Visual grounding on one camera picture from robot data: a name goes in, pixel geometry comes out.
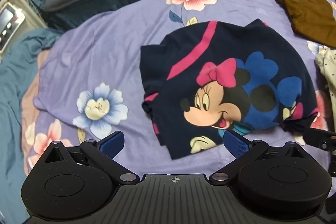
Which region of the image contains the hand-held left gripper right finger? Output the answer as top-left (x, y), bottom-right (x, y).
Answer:
top-left (209, 129), bottom-right (309, 184)

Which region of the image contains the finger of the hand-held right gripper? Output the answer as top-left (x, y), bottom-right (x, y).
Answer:
top-left (302, 127), bottom-right (336, 155)

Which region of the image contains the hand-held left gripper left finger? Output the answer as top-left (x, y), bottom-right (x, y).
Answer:
top-left (43, 130), bottom-right (139, 184)

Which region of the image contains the navy cartoon print shirt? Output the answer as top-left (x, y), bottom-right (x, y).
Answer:
top-left (140, 19), bottom-right (319, 161)

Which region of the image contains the white dotted garment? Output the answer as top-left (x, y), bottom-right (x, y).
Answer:
top-left (315, 46), bottom-right (336, 117)

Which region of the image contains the purple floral bedsheet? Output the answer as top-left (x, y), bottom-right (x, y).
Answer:
top-left (21, 0), bottom-right (336, 177)

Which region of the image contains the light blue blanket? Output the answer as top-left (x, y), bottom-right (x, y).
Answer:
top-left (0, 0), bottom-right (79, 216)

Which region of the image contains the brown garment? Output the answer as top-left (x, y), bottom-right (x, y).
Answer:
top-left (272, 0), bottom-right (336, 48)

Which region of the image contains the white appliance with knobs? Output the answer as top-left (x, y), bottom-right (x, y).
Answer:
top-left (0, 2), bottom-right (25, 52)

